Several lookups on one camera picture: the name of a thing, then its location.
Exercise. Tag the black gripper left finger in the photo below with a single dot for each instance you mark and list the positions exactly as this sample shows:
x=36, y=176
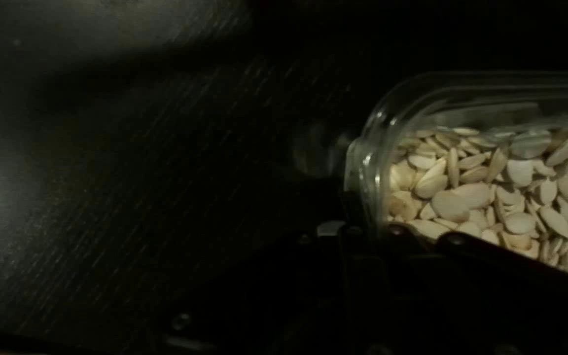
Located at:
x=364, y=297

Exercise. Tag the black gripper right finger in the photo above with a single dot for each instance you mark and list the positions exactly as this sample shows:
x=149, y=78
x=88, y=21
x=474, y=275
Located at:
x=522, y=297

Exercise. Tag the clear rectangular container with seeds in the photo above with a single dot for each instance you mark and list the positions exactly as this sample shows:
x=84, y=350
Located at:
x=494, y=190

